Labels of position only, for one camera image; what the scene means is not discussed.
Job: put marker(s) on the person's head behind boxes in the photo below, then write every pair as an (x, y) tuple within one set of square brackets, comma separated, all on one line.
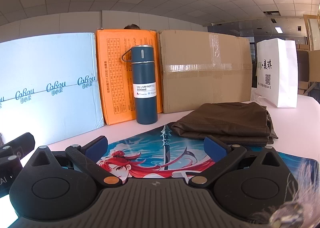
[(132, 26)]

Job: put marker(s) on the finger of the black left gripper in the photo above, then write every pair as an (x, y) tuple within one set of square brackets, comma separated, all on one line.
[(11, 155)]

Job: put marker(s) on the anime print desk mat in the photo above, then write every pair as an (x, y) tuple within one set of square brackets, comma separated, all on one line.
[(157, 153)]

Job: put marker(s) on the folded dark brown garment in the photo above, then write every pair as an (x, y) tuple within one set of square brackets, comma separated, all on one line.
[(231, 123)]

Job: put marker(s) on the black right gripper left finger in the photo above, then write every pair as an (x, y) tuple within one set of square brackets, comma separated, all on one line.
[(85, 160)]

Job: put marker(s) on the white paper shopping bag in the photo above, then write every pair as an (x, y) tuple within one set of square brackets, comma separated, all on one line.
[(277, 73)]

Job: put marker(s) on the dark blue vacuum bottle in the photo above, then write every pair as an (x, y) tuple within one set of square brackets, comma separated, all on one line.
[(144, 83)]

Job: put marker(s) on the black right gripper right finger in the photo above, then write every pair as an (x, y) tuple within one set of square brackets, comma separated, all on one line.
[(225, 159)]

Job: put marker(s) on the light blue Corou carton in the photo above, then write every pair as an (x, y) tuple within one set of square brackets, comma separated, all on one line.
[(49, 87)]

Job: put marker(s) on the orange cardboard box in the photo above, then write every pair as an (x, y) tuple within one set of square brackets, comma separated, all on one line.
[(115, 75)]

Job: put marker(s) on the brown cardboard box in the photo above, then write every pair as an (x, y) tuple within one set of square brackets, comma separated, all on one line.
[(202, 67)]

